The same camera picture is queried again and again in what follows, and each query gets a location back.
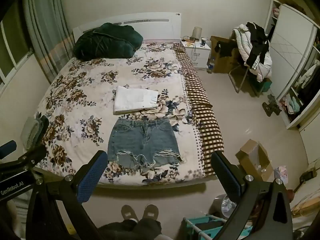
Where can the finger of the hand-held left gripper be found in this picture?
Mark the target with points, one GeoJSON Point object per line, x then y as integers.
{"type": "Point", "coordinates": [7, 149]}
{"type": "Point", "coordinates": [32, 156]}

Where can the white nightstand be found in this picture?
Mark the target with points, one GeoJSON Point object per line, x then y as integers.
{"type": "Point", "coordinates": [197, 53]}

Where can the dark mug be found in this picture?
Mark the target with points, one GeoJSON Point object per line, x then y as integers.
{"type": "Point", "coordinates": [203, 41]}

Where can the dark shoes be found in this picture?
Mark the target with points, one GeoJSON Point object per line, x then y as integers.
{"type": "Point", "coordinates": [272, 105]}

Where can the blue denim shorts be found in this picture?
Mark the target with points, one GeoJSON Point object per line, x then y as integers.
{"type": "Point", "coordinates": [142, 140]}

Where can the plastic water bottle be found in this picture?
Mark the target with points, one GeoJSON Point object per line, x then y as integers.
{"type": "Point", "coordinates": [210, 65]}

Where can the grey folded cloth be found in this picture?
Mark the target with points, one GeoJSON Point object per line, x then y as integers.
{"type": "Point", "coordinates": [35, 130]}

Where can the bed with floral cover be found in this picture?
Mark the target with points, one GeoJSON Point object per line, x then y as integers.
{"type": "Point", "coordinates": [95, 85]}

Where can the white bed headboard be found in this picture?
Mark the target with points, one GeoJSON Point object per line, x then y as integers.
{"type": "Point", "coordinates": [160, 26]}

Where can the white wardrobe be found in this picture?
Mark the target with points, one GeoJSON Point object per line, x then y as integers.
{"type": "Point", "coordinates": [290, 50]}

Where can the large cardboard box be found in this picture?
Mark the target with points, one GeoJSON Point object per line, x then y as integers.
{"type": "Point", "coordinates": [222, 63]}

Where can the shiny metal pot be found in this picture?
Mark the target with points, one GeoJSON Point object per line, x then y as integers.
{"type": "Point", "coordinates": [221, 203]}

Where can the metal folding chair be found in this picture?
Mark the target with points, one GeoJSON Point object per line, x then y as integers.
{"type": "Point", "coordinates": [238, 80]}

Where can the white folded pants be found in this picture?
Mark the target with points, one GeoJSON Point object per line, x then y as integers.
{"type": "Point", "coordinates": [135, 98]}

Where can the small black box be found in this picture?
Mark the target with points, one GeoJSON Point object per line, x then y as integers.
{"type": "Point", "coordinates": [307, 176]}

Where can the window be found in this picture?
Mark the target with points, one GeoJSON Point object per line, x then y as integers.
{"type": "Point", "coordinates": [12, 45]}

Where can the grey-green curtain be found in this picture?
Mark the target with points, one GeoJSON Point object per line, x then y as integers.
{"type": "Point", "coordinates": [47, 30]}

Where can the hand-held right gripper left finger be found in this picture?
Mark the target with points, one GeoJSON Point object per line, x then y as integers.
{"type": "Point", "coordinates": [91, 177]}

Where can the chair with piled clothes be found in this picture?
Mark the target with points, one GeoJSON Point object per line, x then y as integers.
{"type": "Point", "coordinates": [241, 42]}

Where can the small open cardboard box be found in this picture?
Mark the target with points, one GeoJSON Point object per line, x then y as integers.
{"type": "Point", "coordinates": [252, 158]}

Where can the black cloth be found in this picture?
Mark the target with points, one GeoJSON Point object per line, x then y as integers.
{"type": "Point", "coordinates": [226, 48]}

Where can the brown checkered bed sheet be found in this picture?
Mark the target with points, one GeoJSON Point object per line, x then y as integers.
{"type": "Point", "coordinates": [205, 112]}

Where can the teal box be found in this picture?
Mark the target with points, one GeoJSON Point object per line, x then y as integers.
{"type": "Point", "coordinates": [265, 85]}

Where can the beige table lamp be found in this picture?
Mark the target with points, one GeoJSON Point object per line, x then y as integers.
{"type": "Point", "coordinates": [197, 33]}

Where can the black clothes with white stripes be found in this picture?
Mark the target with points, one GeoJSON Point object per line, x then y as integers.
{"type": "Point", "coordinates": [257, 40]}

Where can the teal storage rack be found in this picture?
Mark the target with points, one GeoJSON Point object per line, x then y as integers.
{"type": "Point", "coordinates": [200, 227]}

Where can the dark green duvet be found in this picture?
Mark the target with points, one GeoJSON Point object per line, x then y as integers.
{"type": "Point", "coordinates": [107, 41]}

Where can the grey slipper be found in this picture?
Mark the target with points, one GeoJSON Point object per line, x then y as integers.
{"type": "Point", "coordinates": [128, 213]}
{"type": "Point", "coordinates": [150, 211]}

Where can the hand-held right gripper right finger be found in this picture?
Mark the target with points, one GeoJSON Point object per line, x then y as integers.
{"type": "Point", "coordinates": [226, 177]}

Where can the person's dark trouser legs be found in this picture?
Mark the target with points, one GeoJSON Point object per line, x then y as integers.
{"type": "Point", "coordinates": [135, 230]}

